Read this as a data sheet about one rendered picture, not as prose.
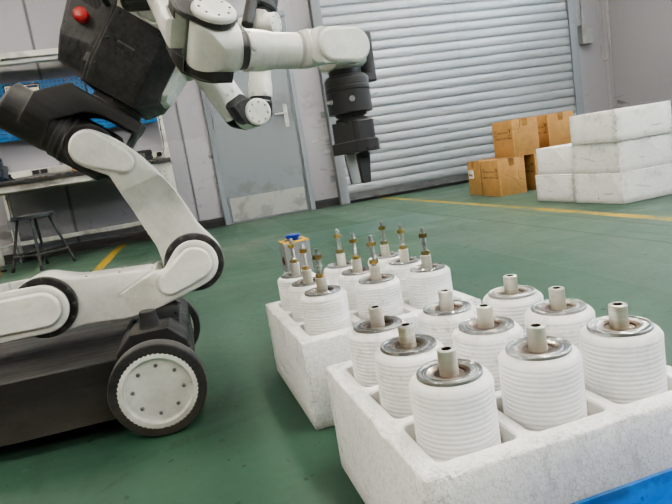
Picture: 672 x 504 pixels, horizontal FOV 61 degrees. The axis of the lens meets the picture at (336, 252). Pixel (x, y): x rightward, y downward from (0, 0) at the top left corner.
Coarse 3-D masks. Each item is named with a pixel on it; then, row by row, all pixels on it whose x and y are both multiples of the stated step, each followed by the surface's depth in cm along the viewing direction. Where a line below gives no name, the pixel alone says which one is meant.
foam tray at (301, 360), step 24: (288, 312) 133; (408, 312) 120; (288, 336) 121; (312, 336) 112; (336, 336) 111; (288, 360) 127; (312, 360) 110; (336, 360) 111; (288, 384) 134; (312, 384) 110; (312, 408) 111
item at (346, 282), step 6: (342, 276) 130; (348, 276) 128; (354, 276) 128; (360, 276) 127; (342, 282) 129; (348, 282) 128; (354, 282) 127; (348, 288) 128; (354, 288) 127; (348, 294) 129; (354, 294) 128; (348, 300) 129; (354, 300) 128; (354, 306) 128
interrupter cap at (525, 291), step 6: (498, 288) 97; (522, 288) 95; (528, 288) 95; (534, 288) 94; (492, 294) 94; (498, 294) 94; (504, 294) 94; (516, 294) 93; (522, 294) 92; (528, 294) 91
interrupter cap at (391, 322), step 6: (384, 318) 90; (390, 318) 90; (396, 318) 90; (354, 324) 90; (360, 324) 89; (366, 324) 89; (390, 324) 87; (396, 324) 86; (354, 330) 87; (360, 330) 86; (366, 330) 85; (372, 330) 85; (378, 330) 85; (384, 330) 85
